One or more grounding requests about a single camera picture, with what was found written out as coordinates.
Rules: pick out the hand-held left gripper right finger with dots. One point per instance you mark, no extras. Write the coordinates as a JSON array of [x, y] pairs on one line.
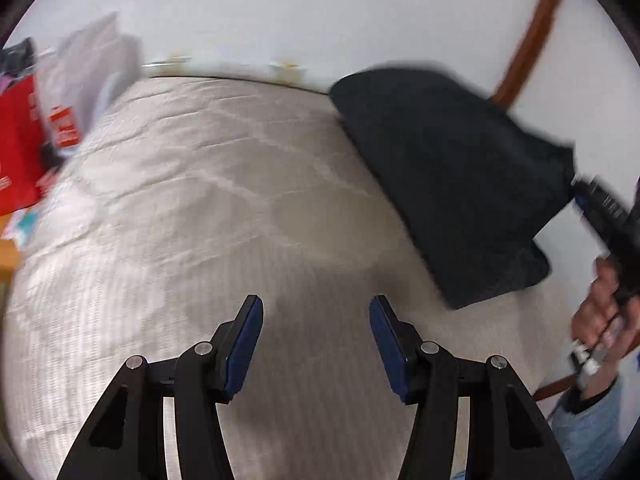
[[387, 345]]

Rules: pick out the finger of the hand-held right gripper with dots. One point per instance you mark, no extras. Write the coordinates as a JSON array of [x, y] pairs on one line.
[[581, 195]]

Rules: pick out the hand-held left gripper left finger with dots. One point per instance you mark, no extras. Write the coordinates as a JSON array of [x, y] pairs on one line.
[[245, 340]]

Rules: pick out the black sweatshirt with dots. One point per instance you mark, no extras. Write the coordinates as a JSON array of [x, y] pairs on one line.
[[450, 170]]

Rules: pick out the person's right forearm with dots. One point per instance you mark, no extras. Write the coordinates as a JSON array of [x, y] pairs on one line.
[[590, 430]]

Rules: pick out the plaid clothes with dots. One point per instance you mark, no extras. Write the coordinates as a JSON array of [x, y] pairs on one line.
[[17, 57]]

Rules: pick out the person's right hand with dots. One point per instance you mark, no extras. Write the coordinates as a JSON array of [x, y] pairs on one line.
[[595, 310]]

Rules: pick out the striped quilted mattress pad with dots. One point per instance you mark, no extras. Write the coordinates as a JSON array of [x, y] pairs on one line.
[[200, 210]]

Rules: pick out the colourful paper packets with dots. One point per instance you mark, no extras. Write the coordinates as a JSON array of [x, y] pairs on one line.
[[25, 225]]

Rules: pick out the orange envelope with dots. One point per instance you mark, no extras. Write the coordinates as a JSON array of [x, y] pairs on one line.
[[7, 255]]

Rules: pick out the white wrapped roll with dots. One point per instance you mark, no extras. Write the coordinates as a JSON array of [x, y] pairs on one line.
[[287, 71]]

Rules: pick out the red paper bag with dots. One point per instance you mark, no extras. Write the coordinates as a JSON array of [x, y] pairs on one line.
[[15, 135]]

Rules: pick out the white plastic bag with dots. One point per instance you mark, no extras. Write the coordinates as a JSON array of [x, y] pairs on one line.
[[85, 70]]

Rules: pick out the brown wooden door frame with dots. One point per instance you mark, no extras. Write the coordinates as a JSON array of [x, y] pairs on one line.
[[530, 40]]

